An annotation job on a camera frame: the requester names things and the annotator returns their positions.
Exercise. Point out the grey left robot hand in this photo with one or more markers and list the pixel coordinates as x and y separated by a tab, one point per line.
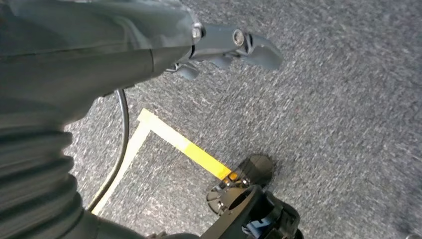
82	49

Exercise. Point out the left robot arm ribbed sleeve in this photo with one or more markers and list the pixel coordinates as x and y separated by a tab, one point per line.
33	184

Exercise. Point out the yellow floor tape rectangle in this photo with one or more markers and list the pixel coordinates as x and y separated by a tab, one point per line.
197	155

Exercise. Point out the black robot foot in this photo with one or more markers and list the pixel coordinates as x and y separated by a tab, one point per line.
250	204

